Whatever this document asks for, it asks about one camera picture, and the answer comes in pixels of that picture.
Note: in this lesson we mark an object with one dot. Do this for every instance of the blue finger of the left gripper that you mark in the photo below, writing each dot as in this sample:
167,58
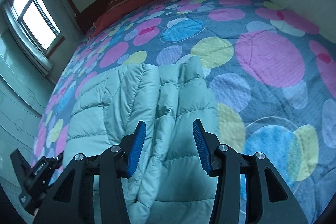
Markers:
56,162

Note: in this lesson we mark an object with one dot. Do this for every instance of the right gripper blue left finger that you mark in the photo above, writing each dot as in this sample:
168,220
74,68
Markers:
70,199

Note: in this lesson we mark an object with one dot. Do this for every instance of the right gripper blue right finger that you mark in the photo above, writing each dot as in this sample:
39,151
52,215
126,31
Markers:
269,199

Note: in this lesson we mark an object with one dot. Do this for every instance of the light green puffer jacket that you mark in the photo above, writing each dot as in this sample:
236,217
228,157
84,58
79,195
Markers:
169,185

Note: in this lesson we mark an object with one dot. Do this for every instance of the person's left hand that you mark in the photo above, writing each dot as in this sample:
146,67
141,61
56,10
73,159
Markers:
35,212

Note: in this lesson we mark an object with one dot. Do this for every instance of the white patterned wardrobe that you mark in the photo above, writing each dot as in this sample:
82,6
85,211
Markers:
24,95

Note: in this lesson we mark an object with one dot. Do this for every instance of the colourful circle pattern bedspread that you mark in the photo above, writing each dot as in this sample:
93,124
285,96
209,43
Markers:
272,74

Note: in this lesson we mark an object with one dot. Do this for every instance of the dark wooden headboard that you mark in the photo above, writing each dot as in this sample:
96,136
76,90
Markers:
105,6

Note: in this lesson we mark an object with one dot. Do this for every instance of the red folded blanket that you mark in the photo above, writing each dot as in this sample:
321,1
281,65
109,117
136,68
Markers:
111,17

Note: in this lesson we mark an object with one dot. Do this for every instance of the left window with frame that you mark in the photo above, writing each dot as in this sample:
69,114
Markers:
35,21

